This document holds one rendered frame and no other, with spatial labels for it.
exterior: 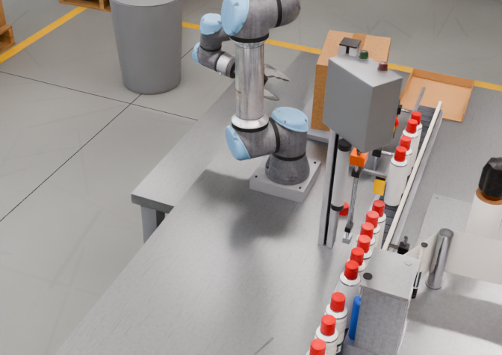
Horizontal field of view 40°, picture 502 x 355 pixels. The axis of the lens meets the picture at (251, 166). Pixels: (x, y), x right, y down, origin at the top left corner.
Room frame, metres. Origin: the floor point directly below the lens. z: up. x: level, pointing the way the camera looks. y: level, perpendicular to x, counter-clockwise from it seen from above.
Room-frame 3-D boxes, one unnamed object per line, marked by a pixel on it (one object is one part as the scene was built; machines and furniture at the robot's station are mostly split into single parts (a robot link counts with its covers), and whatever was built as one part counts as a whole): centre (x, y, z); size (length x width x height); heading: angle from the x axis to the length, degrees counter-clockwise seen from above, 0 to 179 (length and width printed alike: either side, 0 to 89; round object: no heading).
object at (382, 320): (1.15, -0.32, 1.01); 0.14 x 0.13 x 0.26; 159
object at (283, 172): (1.89, -0.12, 0.93); 0.15 x 0.15 x 0.10
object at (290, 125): (1.89, -0.11, 1.04); 0.13 x 0.12 x 0.14; 114
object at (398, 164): (1.74, -0.45, 0.98); 0.05 x 0.05 x 0.20
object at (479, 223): (1.55, -0.68, 1.03); 0.09 x 0.09 x 0.30
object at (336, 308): (1.12, -0.21, 0.98); 0.05 x 0.05 x 0.20
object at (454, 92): (2.50, -0.75, 0.85); 0.30 x 0.26 x 0.04; 159
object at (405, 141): (1.80, -0.48, 0.98); 0.05 x 0.05 x 0.20
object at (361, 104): (1.51, -0.27, 1.38); 0.17 x 0.10 x 0.19; 34
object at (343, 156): (1.46, -0.24, 1.18); 0.04 x 0.04 x 0.21
